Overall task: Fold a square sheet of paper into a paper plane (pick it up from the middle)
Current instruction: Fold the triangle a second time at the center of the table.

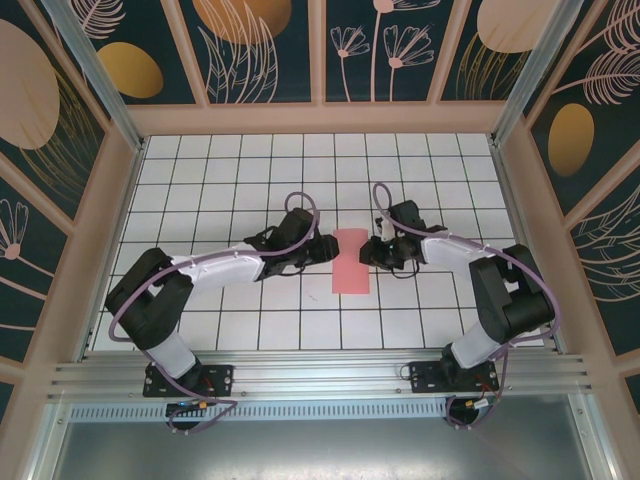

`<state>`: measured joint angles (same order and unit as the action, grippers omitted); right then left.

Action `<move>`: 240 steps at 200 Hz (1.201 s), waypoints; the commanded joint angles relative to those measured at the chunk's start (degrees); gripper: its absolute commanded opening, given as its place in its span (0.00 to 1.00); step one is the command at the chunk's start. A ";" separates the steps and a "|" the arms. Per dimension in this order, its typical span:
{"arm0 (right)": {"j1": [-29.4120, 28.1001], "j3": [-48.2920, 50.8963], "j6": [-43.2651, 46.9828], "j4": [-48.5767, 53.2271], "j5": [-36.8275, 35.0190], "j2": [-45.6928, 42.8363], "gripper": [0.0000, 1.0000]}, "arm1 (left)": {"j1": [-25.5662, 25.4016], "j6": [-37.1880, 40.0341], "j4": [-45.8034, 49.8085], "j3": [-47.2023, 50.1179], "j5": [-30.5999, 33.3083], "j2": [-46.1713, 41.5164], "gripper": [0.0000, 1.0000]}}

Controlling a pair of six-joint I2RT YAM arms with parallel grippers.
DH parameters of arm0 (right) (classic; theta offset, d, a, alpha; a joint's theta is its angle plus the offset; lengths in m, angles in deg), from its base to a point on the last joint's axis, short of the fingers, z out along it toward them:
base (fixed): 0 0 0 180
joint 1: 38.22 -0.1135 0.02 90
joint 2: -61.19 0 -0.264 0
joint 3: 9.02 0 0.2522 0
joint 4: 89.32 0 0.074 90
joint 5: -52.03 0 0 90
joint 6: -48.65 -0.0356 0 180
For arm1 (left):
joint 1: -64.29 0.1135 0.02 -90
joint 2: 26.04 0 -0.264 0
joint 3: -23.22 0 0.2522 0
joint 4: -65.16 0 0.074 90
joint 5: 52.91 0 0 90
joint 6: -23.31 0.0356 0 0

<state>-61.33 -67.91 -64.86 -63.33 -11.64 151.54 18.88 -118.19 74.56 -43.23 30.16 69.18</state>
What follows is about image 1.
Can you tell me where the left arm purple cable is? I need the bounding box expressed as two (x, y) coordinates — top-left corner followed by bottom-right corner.
(108, 191), (322, 435)

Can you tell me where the right aluminium frame post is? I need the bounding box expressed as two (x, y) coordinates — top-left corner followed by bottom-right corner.
(489, 0), (594, 147)

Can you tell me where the grey metal sheet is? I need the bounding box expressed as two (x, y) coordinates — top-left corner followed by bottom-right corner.
(42, 394), (604, 480)

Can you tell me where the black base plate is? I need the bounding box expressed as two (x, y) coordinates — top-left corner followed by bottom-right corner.
(143, 364), (235, 399)
(408, 360), (500, 394)

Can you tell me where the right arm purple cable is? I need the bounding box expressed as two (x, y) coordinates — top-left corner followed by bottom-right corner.
(373, 182), (559, 431)

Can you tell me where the pink cloth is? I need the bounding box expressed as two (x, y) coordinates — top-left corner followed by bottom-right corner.
(331, 227), (371, 296)

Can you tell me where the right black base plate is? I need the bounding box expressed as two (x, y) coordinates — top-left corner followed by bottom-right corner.
(408, 360), (500, 394)

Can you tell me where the dark panel with flower outlines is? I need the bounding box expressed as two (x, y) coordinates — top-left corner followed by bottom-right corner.
(324, 0), (437, 105)

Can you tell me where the aluminium mounting rail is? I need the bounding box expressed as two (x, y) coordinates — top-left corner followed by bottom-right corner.
(47, 352), (596, 401)

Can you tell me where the aluminium frame post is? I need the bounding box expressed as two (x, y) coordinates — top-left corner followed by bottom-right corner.
(489, 0), (594, 147)
(39, 0), (147, 154)

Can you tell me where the dark floral side panel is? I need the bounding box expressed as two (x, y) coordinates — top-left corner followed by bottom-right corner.
(0, 172), (70, 364)
(524, 0), (640, 219)
(0, 0), (110, 227)
(569, 167), (640, 362)

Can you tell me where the dark panel with pale circle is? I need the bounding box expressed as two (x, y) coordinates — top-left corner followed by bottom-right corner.
(438, 0), (546, 104)

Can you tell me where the dark panel with orange circle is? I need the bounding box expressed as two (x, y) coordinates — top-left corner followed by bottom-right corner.
(180, 0), (315, 106)

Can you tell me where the left aluminium frame post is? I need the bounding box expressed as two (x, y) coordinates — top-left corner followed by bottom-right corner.
(39, 0), (147, 154)

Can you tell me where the aluminium table edge rail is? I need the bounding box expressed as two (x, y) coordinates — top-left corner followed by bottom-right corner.
(489, 142), (569, 354)

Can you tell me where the slotted metal cable tray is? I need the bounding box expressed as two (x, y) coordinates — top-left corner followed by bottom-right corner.
(69, 402), (451, 422)

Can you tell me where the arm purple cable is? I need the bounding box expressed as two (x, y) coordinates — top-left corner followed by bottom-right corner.
(108, 191), (322, 435)
(373, 182), (559, 431)

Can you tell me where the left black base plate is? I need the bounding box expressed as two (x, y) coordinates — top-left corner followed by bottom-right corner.
(143, 364), (235, 399)

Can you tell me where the dark panel with gold oval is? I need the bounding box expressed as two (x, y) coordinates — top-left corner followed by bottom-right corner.
(69, 0), (199, 107)

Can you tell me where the black circuit board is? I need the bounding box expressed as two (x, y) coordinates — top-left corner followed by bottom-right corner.
(166, 401), (217, 417)

